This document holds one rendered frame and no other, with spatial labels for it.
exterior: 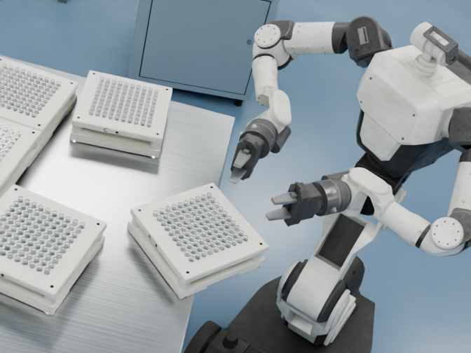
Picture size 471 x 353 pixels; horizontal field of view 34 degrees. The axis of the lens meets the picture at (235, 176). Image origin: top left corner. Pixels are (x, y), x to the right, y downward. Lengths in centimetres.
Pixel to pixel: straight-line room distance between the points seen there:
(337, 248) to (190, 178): 50
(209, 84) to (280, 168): 56
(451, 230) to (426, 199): 189
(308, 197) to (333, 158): 193
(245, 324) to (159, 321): 99
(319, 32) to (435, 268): 156
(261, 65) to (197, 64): 155
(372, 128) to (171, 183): 56
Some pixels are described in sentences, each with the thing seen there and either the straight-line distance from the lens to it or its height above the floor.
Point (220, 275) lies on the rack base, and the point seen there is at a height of 90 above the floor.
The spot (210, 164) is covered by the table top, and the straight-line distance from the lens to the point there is 213.
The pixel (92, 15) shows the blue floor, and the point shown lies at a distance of 439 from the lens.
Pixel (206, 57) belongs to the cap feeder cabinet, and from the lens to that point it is 370.
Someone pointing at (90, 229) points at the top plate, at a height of 95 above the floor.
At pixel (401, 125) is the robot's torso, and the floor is 116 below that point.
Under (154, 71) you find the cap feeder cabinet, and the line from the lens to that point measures 376.
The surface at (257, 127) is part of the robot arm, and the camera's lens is 202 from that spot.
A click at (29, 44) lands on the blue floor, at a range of 408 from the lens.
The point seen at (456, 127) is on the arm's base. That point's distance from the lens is 198.
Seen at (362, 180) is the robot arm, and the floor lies 107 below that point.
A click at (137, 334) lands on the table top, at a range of 170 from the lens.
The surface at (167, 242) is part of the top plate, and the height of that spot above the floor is 95.
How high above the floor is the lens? 224
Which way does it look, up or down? 40 degrees down
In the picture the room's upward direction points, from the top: 17 degrees clockwise
